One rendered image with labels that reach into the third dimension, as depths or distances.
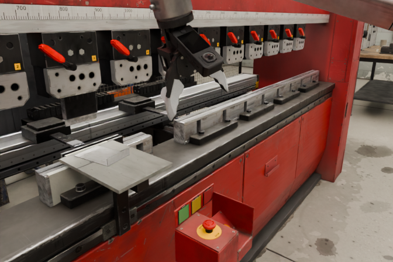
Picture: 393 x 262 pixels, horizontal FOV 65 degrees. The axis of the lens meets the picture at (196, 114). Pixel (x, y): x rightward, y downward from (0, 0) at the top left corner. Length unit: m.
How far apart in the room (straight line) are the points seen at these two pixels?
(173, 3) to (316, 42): 2.24
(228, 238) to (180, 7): 0.64
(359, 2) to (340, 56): 2.13
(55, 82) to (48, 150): 0.40
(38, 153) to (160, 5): 0.77
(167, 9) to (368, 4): 0.33
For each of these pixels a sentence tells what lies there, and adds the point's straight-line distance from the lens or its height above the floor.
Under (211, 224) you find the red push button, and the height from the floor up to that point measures 0.81.
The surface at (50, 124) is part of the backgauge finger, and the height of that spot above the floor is 1.04.
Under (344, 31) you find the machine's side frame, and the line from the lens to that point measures 2.69.
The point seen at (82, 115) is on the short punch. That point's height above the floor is 1.10.
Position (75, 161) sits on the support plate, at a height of 1.00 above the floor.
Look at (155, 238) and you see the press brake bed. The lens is 1.13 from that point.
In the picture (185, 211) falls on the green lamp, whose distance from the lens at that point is 0.97.
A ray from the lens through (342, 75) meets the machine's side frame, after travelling 2.71.
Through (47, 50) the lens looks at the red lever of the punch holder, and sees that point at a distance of 0.80.
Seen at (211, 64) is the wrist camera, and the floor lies 1.30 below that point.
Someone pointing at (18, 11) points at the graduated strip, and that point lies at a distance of 0.82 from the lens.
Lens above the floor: 1.37
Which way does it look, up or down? 17 degrees down
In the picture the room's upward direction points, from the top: straight up
